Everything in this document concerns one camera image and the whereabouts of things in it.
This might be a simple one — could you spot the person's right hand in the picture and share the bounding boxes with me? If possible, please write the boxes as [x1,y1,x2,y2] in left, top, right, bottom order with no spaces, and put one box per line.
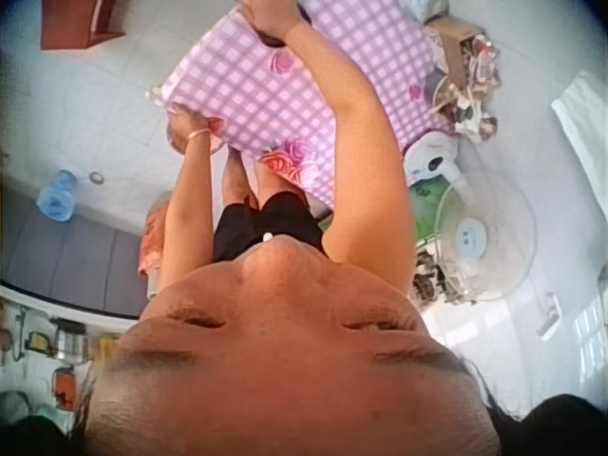
[237,0,311,45]

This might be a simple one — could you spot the person's left hand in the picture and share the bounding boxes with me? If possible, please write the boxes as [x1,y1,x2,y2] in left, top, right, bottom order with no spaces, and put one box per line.
[166,105,211,143]

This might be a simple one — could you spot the black pan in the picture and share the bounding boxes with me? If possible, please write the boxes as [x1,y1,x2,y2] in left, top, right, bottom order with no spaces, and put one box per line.
[253,3,314,49]

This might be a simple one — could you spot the person's legs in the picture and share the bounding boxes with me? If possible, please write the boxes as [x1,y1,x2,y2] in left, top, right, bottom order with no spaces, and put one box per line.
[220,150,310,206]

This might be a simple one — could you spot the table with purple checked cloth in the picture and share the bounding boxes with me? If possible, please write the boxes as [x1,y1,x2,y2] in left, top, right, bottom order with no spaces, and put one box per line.
[159,0,457,210]

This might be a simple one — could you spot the orange floral cloth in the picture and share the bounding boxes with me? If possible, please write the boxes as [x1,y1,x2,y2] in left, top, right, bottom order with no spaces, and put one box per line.
[137,199,173,281]

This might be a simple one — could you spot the red-brown wooden box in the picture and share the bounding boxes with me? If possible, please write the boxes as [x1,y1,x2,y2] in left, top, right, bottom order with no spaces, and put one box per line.
[40,0,127,51]

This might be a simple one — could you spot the blue water jug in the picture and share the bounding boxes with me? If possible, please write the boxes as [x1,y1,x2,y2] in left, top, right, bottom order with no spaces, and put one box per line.
[36,169,80,223]

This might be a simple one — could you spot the grey floor mat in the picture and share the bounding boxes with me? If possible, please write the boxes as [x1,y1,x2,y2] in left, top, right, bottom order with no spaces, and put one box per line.
[0,187,149,318]

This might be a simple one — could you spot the carton with household clutter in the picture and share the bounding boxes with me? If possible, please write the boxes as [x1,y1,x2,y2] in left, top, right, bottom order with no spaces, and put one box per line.
[423,16,503,143]

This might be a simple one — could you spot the green bag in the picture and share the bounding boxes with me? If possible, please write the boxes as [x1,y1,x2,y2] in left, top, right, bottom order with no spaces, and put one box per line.
[408,180,450,241]

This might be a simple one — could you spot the shelf with kitchen items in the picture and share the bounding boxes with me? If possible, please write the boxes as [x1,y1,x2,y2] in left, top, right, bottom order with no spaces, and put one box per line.
[0,303,123,428]

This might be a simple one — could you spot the heap of dark clutter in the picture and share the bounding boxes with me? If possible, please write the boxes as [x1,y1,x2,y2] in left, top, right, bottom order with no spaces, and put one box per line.
[410,244,465,308]

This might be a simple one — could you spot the white electric fan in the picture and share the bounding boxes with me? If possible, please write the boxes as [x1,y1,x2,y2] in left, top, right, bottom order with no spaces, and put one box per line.
[432,168,564,339]

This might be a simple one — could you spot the white folded cloth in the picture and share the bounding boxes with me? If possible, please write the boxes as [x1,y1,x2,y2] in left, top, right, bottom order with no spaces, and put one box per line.
[550,70,608,218]

